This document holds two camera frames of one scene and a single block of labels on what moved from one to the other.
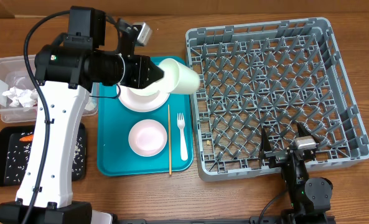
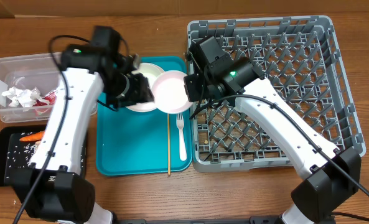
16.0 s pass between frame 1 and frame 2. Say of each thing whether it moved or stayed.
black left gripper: moved
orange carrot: stayed
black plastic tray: stayed
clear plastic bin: stayed
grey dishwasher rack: stayed
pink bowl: moved
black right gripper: moved
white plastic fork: stayed
